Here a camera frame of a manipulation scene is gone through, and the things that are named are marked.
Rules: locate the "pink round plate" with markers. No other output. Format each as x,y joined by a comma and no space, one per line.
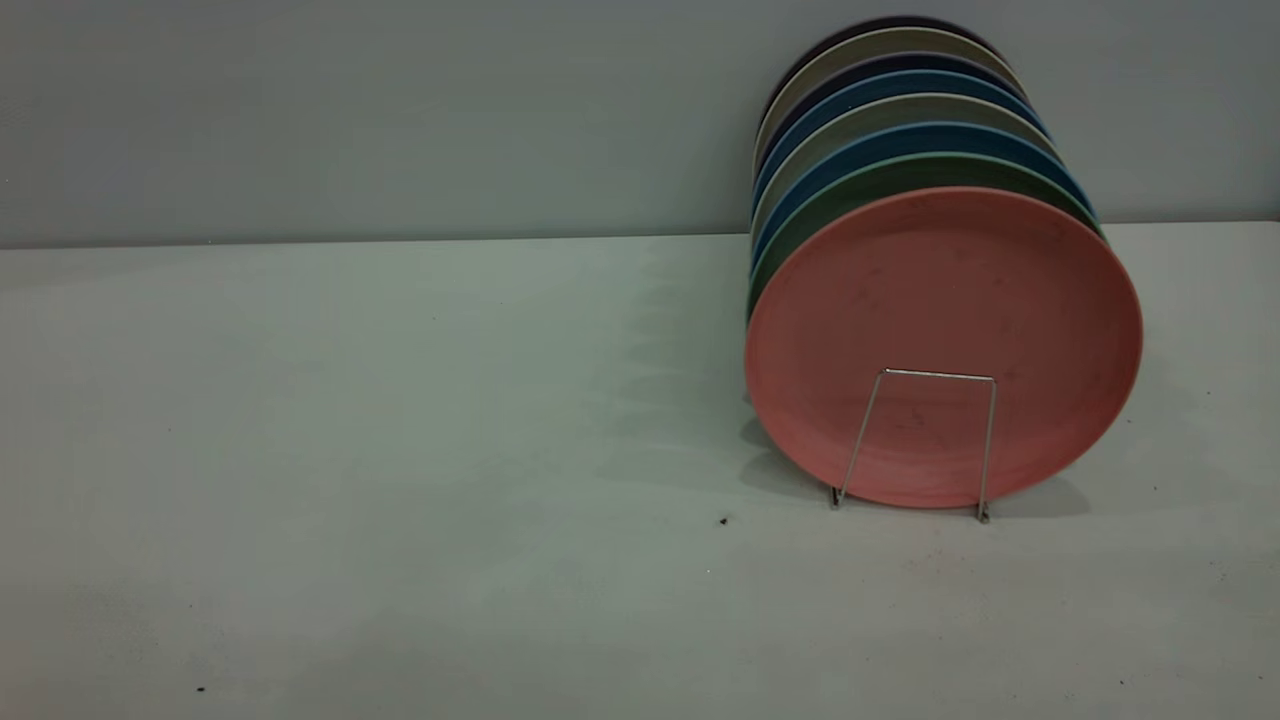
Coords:
940,330

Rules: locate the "beige round plate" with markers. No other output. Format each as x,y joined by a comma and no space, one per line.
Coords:
880,113
880,42

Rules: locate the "green round plate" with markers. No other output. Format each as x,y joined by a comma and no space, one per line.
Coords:
860,190

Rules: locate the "dark purple round plate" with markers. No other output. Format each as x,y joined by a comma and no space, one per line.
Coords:
880,23
900,62

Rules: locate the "blue round plate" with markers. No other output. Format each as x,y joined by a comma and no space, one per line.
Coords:
900,84
900,142

